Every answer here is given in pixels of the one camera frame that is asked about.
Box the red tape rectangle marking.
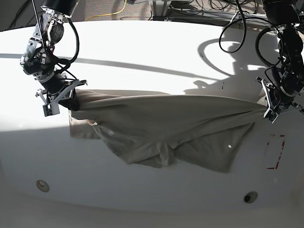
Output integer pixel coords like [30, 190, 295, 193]
[265, 134, 285, 170]

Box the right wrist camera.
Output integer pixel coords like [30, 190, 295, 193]
[43, 102, 60, 117]

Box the beige t-shirt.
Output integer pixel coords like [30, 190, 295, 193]
[69, 90, 266, 173]

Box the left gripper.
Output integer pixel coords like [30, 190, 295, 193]
[256, 77, 304, 116]

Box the round table grommet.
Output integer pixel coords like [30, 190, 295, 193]
[243, 191, 258, 204]
[36, 180, 50, 193]

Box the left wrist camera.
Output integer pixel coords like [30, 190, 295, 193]
[264, 109, 279, 123]

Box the left round table grommet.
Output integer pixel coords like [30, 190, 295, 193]
[36, 180, 50, 193]

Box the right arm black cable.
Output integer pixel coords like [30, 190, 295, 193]
[29, 0, 83, 83]

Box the right round table grommet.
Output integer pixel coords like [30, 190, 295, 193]
[243, 191, 258, 204]

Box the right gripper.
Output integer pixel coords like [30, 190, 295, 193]
[35, 73, 87, 106]

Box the aluminium frame with cables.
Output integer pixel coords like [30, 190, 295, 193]
[148, 0, 304, 38]

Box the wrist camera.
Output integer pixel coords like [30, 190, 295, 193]
[43, 102, 60, 117]
[264, 109, 279, 123]

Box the yellow cable on floor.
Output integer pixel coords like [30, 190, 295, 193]
[85, 0, 126, 22]

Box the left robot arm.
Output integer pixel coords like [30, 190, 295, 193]
[255, 0, 304, 122]

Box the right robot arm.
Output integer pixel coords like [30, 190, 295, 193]
[20, 0, 82, 109]

